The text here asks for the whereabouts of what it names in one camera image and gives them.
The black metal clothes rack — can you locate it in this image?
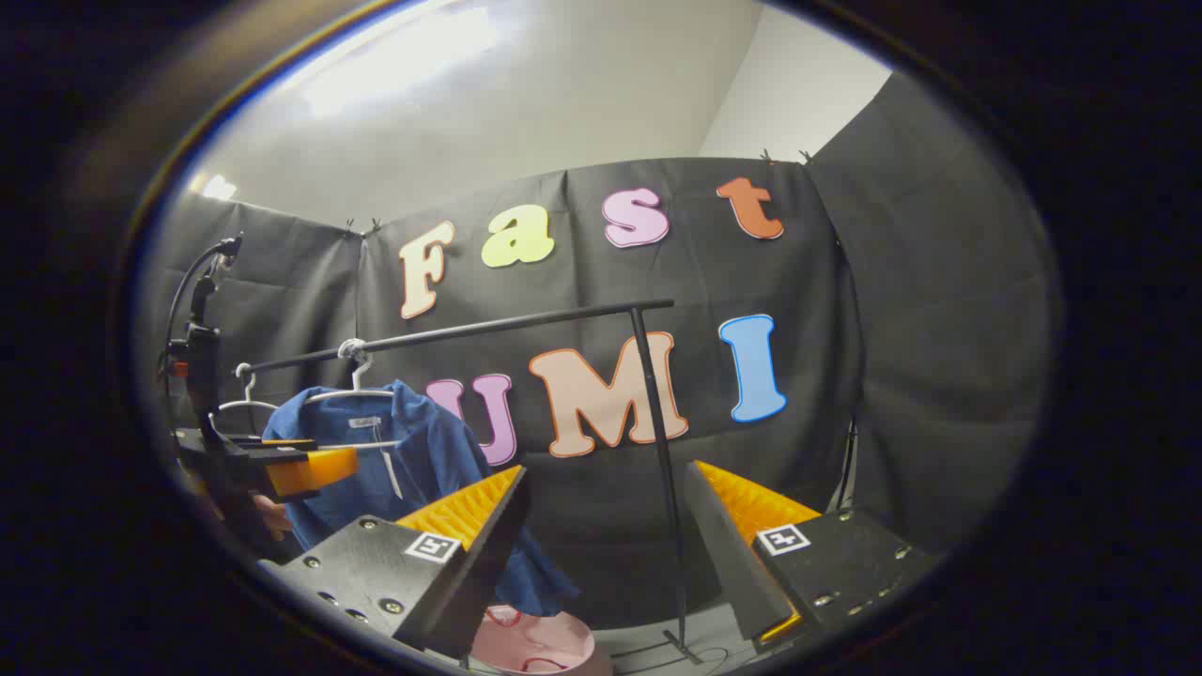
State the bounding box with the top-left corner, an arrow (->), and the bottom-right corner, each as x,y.
232,299 -> 705,666

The white clothes hanger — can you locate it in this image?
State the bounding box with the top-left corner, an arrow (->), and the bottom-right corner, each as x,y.
302,340 -> 405,452
208,363 -> 280,442

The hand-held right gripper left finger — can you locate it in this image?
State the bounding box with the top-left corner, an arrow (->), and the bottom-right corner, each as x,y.
258,465 -> 532,663

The black backdrop cloth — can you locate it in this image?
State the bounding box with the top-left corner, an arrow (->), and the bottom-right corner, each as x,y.
141,73 -> 1062,630

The black tripod stand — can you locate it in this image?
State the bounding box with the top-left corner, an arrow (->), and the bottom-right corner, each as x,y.
836,413 -> 863,513

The pink laundry hamper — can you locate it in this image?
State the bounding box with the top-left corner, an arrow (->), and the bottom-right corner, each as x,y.
470,604 -> 616,676

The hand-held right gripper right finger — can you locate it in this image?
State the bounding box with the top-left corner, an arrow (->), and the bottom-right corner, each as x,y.
684,460 -> 940,655

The blue corduroy shirt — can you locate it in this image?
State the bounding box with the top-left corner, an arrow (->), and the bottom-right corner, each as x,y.
261,380 -> 581,618

